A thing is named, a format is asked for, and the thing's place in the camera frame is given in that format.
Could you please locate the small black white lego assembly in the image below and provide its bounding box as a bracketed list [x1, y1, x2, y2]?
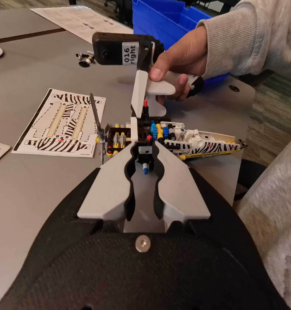
[76, 50, 96, 68]

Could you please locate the blue plastic bin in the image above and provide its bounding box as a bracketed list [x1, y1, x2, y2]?
[132, 0, 232, 115]

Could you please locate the person's right forearm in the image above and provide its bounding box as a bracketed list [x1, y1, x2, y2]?
[196, 0, 291, 79]

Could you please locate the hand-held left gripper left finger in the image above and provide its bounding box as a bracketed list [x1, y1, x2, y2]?
[77, 142, 138, 222]

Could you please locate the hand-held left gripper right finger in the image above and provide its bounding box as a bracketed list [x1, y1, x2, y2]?
[153, 140, 211, 230]

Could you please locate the zebra striped sticker sheet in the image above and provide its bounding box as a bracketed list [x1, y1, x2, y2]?
[12, 88, 107, 158]

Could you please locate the zebra striped lego helicopter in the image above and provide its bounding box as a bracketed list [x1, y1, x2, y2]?
[89, 93, 248, 167]

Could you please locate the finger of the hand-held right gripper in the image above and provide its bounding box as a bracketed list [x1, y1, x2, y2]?
[131, 70, 150, 118]

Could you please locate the white printed paper sheet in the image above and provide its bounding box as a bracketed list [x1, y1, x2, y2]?
[30, 5, 134, 44]

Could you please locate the person's right hand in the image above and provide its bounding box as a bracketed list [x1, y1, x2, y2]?
[148, 25, 208, 105]

